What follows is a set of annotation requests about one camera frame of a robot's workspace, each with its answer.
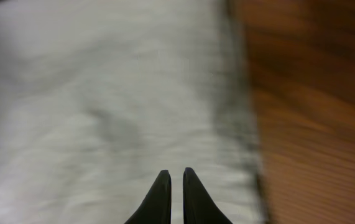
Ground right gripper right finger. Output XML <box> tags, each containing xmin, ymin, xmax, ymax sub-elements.
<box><xmin>183</xmin><ymin>167</ymin><xmax>233</xmax><ymax>224</ymax></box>

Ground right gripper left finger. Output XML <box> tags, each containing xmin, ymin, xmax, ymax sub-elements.
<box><xmin>124</xmin><ymin>170</ymin><xmax>172</xmax><ymax>224</ymax></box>

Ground khaki cargo shorts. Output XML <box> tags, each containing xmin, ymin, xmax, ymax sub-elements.
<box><xmin>0</xmin><ymin>0</ymin><xmax>263</xmax><ymax>223</ymax></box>

